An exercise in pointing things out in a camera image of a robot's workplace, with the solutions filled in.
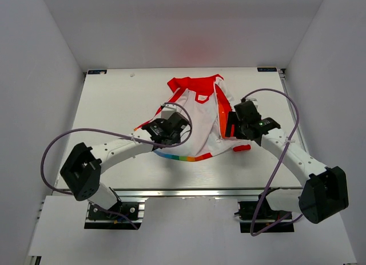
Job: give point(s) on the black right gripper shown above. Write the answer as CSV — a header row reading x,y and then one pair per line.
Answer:
x,y
233,119

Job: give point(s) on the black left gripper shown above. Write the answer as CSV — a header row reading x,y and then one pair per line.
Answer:
x,y
176,138

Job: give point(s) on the colourful red white kids jacket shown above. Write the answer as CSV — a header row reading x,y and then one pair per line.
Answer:
x,y
209,103

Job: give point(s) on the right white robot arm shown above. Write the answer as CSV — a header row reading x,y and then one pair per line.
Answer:
x,y
323,191

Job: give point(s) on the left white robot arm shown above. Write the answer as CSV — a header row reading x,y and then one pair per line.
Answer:
x,y
84,166

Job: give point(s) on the blue label sticker right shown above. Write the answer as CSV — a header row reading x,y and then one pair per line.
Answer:
x,y
266,69

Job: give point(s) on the blue label sticker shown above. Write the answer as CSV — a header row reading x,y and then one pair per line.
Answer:
x,y
266,69
96,72

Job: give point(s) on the blue label sticker left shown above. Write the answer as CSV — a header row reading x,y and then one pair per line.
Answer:
x,y
96,72

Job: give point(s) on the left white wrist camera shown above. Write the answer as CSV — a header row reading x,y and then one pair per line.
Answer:
x,y
167,110

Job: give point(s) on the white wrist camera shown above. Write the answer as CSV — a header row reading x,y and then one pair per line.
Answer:
x,y
253,100
167,110

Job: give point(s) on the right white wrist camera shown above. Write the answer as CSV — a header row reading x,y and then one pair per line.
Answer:
x,y
253,100

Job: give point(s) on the aluminium table right rail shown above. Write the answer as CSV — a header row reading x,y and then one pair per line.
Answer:
x,y
297,127

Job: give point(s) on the aluminium table rail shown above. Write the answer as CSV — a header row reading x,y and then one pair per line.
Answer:
x,y
233,192
297,127

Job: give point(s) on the aluminium table front rail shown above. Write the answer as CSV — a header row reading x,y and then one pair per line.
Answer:
x,y
233,192

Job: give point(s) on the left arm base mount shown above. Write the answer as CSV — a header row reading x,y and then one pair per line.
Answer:
x,y
126,214

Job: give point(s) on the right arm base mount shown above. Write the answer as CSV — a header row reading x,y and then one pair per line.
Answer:
x,y
247,201

